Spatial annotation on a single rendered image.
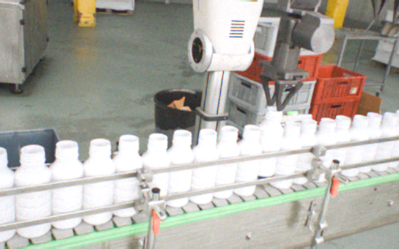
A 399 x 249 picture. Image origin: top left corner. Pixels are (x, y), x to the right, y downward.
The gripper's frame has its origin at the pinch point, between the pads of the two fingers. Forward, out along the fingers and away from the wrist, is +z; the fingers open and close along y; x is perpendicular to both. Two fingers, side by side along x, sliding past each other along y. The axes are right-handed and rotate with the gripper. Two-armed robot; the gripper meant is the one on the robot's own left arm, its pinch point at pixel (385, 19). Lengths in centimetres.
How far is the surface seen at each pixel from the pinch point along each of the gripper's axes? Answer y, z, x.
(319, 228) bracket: -26, 47, 36
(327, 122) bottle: -16.0, 23.3, 31.2
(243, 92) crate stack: 179, 85, -85
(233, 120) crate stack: 185, 112, -84
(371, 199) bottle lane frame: -20, 47, 11
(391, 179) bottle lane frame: -20.0, 41.2, 5.7
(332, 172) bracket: -26, 31, 37
